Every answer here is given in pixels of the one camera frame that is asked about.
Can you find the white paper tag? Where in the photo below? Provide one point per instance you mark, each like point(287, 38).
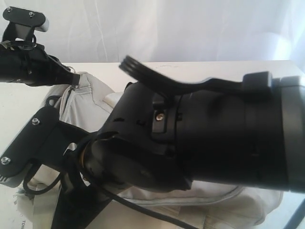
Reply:
point(21, 222)

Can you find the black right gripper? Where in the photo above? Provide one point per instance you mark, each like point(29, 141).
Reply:
point(103, 166)

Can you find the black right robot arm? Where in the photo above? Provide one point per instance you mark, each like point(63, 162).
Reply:
point(163, 135)

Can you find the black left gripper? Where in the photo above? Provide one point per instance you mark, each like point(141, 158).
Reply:
point(22, 62)

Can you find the white backdrop curtain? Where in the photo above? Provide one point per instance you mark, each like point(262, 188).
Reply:
point(171, 30)

